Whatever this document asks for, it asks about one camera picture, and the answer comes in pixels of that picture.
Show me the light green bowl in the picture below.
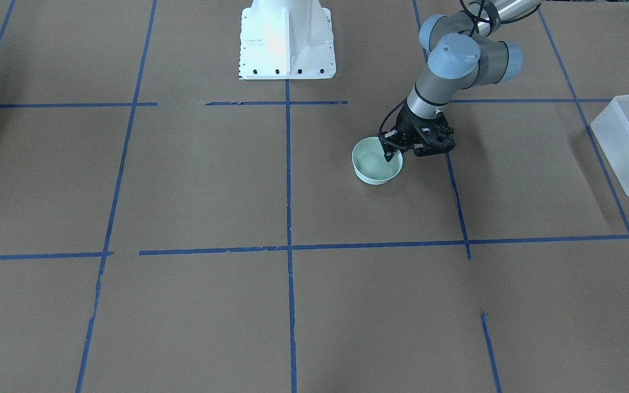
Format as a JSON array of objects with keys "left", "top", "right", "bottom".
[{"left": 351, "top": 137, "right": 403, "bottom": 186}]

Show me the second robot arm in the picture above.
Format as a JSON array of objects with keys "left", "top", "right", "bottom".
[{"left": 378, "top": 1, "right": 541, "bottom": 162}]

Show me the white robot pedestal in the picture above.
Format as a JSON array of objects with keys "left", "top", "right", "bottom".
[{"left": 238, "top": 1, "right": 337, "bottom": 80}]

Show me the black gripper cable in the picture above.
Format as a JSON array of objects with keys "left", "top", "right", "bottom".
[{"left": 378, "top": 0, "right": 501, "bottom": 137}]

